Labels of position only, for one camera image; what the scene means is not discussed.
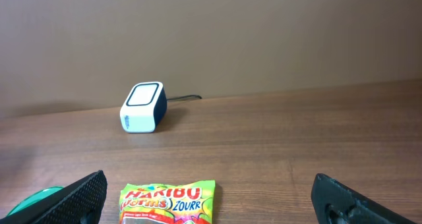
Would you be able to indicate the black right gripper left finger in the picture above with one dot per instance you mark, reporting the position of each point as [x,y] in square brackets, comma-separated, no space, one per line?
[81,202]

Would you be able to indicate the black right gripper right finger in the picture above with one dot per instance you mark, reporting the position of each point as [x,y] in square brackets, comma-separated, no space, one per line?
[335,202]

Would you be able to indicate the green lid jar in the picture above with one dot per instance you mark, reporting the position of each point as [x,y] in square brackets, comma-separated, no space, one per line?
[36,197]

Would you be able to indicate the Haribo gummy worms bag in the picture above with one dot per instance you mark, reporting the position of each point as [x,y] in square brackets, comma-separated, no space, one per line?
[165,203]

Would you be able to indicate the white barcode scanner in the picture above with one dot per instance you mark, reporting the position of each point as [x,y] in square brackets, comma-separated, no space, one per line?
[144,108]

